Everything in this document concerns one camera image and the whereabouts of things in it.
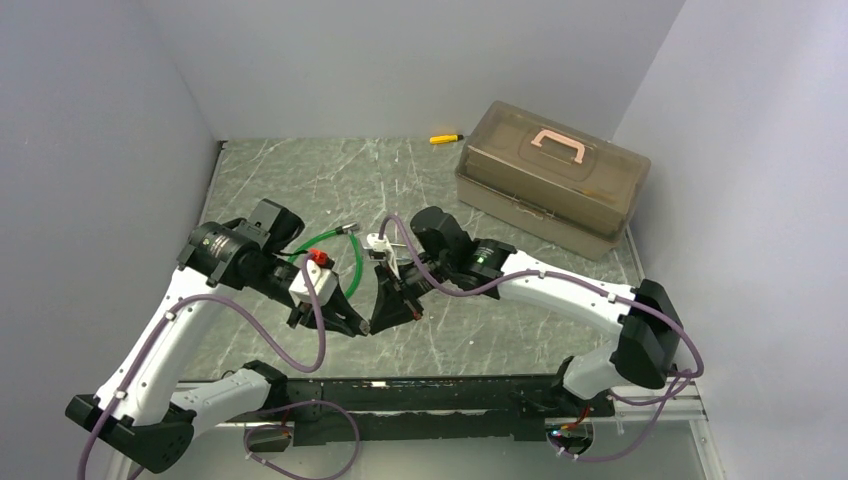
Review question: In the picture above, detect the green cable lock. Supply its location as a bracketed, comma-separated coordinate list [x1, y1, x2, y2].
[288, 223, 366, 301]

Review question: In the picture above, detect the translucent brown toolbox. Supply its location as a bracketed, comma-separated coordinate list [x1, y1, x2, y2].
[455, 101, 651, 260]

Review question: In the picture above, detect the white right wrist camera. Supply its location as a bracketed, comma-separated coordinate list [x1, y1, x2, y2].
[364, 233, 402, 280]

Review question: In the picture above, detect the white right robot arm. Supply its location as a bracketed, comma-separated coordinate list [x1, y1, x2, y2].
[365, 206, 684, 415]

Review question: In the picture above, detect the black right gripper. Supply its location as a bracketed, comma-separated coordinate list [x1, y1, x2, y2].
[369, 252, 454, 334]

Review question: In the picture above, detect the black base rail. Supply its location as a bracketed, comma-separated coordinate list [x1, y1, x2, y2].
[220, 374, 616, 446]

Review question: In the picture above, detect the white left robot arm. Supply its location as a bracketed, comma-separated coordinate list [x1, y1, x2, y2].
[66, 199, 370, 473]

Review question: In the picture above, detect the yellow screwdriver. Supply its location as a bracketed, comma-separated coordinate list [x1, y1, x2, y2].
[429, 134, 464, 145]

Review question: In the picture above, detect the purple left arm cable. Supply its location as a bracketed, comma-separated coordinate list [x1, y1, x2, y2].
[76, 254, 362, 480]

